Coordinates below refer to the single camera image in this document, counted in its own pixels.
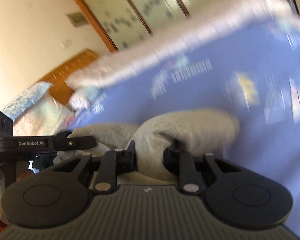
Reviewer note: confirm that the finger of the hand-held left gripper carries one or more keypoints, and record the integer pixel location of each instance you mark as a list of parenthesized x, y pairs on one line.
[(75, 142)]

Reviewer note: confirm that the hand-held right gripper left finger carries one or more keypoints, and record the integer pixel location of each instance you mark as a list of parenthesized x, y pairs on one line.
[(106, 172)]

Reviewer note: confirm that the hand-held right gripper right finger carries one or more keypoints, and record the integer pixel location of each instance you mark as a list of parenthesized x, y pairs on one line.
[(187, 172)]

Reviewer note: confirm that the grey pants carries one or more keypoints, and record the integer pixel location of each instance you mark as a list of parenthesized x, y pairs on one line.
[(187, 127)]

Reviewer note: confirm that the pale floral pillow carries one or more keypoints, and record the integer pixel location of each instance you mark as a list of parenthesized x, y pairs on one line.
[(45, 120)]

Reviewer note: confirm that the pink floral pillow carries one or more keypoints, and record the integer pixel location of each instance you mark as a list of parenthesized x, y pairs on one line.
[(83, 100)]

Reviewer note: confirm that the blue floral pillow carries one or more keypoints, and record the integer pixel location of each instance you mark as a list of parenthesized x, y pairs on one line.
[(25, 100)]

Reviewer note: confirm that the wooden headboard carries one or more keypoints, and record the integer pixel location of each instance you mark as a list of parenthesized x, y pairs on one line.
[(67, 70)]

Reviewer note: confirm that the blue printed bedsheet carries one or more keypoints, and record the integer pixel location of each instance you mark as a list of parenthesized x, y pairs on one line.
[(265, 155)]

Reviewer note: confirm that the lilac floral quilt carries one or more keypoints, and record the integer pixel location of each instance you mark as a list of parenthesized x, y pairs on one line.
[(165, 47)]

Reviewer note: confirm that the wooden framed glass wardrobe doors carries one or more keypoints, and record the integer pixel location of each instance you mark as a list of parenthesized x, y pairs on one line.
[(145, 7)]

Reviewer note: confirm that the white wall socket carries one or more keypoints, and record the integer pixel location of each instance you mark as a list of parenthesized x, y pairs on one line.
[(66, 43)]

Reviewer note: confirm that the grey wall panel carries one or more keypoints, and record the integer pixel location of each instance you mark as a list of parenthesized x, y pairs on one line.
[(76, 19)]

